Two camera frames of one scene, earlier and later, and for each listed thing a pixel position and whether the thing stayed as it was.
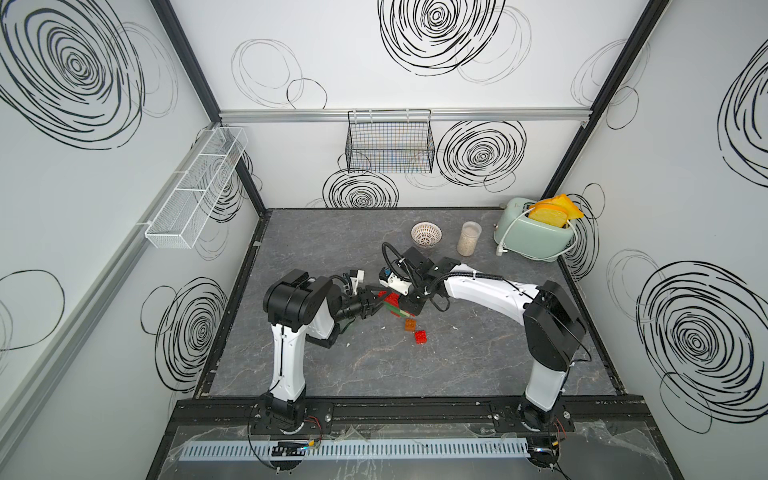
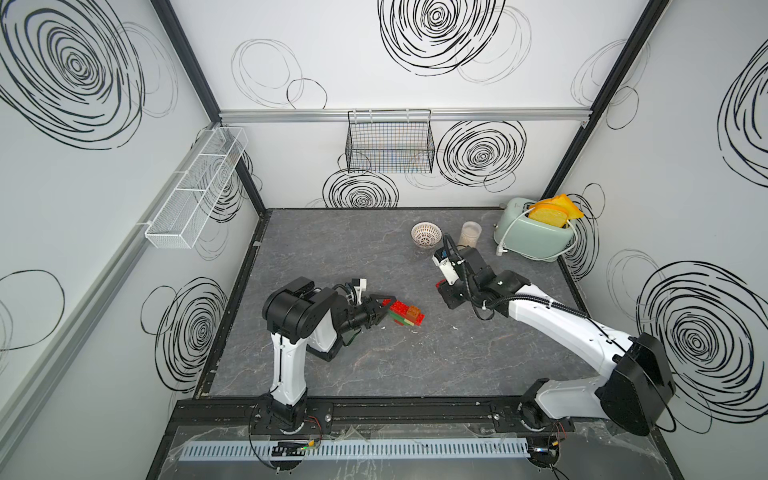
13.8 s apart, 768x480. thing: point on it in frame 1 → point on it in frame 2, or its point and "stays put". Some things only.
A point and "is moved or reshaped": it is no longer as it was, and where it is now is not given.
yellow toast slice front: [550, 213] stays put
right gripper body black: [411, 302] → [452, 294]
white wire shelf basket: [181, 219] stays put
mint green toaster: [519, 235] stays put
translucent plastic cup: [469, 236] stays put
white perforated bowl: [426, 234] stays put
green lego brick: [394, 309] is moved or reshaped
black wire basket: [390, 141] stays put
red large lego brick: [393, 299] is moved or reshaped
